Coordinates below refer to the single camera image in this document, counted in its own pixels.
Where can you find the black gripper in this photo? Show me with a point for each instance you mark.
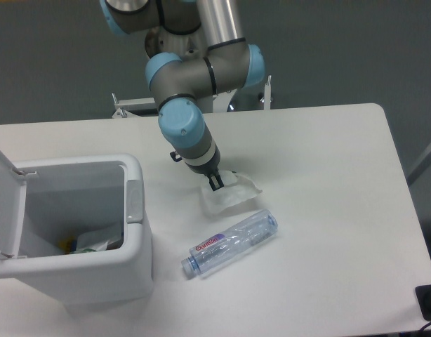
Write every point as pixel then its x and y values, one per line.
pixel 210 169

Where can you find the white trash can lid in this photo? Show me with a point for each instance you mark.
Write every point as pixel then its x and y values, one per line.
pixel 13 189

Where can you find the white plastic bag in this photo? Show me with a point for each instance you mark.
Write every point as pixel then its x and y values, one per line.
pixel 238 188

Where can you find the black device at edge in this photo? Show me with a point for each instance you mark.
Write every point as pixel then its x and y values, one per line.
pixel 423 294

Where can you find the white plastic trash can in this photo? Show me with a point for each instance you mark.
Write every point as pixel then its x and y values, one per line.
pixel 68 197

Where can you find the white metal base frame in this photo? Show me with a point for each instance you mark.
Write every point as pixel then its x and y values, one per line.
pixel 231 101

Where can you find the clear plastic water bottle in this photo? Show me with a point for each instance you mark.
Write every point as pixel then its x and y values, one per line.
pixel 229 243

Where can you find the white furniture leg right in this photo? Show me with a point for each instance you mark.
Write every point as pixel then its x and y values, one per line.
pixel 420 166

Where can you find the trash inside bin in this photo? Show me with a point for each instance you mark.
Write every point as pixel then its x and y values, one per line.
pixel 108 238

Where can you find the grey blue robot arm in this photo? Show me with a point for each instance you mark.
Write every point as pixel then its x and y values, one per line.
pixel 236 64

